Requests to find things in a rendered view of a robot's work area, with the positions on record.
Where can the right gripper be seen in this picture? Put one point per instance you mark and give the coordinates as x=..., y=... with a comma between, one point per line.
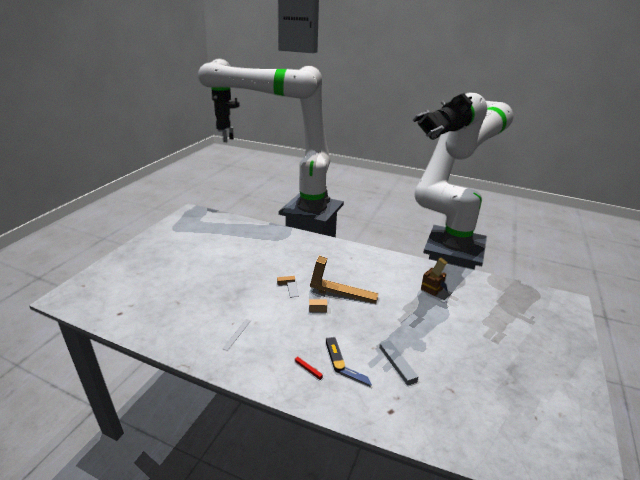
x=222, y=113

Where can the red flat bar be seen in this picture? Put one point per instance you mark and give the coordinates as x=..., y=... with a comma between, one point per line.
x=308, y=368

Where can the tan rectangular block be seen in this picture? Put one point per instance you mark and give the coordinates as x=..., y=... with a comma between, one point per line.
x=317, y=305

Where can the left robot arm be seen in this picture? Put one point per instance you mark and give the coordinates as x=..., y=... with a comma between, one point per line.
x=460, y=205

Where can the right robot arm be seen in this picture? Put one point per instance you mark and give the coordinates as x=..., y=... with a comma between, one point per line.
x=305, y=84

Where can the wooden sliding bevel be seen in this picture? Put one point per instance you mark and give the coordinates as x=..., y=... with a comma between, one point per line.
x=441, y=263

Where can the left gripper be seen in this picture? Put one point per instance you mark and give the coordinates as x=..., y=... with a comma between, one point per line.
x=452, y=115

